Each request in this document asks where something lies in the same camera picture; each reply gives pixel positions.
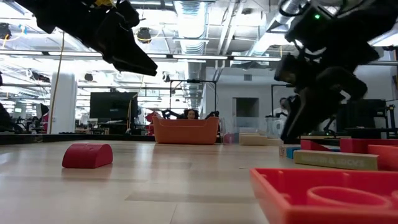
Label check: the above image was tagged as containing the clear plastic container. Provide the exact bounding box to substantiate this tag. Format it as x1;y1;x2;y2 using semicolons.
220;116;282;146

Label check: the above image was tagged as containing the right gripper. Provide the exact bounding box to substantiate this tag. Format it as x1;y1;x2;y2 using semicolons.
279;37;381;142

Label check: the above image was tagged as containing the yellow cable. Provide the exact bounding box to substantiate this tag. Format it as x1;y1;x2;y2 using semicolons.
49;30;66;135

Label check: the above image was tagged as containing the large black monitor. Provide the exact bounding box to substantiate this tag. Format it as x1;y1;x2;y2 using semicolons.
89;91;139;120

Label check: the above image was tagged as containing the small red arched block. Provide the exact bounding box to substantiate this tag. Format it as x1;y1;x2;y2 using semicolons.
62;142;114;169

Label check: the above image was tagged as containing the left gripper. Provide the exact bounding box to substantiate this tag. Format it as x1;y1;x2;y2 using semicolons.
15;0;159;77

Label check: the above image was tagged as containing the white pillar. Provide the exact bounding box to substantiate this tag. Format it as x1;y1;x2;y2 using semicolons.
49;73;78;134

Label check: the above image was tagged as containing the black background rig frame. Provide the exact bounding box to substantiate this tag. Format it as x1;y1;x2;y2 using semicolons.
169;79;218;119

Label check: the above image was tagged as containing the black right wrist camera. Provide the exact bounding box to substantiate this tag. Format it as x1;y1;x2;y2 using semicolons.
273;54;301;85

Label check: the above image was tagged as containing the dark desk monitor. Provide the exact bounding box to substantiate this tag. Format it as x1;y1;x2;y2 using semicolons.
337;98;388;130

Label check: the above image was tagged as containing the black round ceiling fixture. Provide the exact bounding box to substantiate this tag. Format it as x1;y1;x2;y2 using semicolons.
136;27;152;44

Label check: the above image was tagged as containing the orange plastic bin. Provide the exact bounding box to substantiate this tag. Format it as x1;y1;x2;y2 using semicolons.
152;115;220;146

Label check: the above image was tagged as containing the long red plastic brick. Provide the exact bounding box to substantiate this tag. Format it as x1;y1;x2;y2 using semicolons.
339;138;398;154

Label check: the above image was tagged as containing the silver ceiling duct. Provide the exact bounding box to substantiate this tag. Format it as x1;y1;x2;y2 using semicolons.
174;0;209;110

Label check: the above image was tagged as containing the person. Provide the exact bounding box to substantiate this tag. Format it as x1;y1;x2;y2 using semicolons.
183;108;200;121

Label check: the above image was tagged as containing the light blue block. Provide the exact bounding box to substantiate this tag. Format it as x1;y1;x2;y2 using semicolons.
285;146;302;160

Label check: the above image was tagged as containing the black aluminium table frame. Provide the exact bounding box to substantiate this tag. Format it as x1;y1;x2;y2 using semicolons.
0;132;398;146

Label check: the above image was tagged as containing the printed natural wooden plank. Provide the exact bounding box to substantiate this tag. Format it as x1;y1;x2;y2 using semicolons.
293;149;380;172

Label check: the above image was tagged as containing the long orange plastic brick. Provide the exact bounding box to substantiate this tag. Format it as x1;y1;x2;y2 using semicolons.
249;167;398;224
368;144;398;172

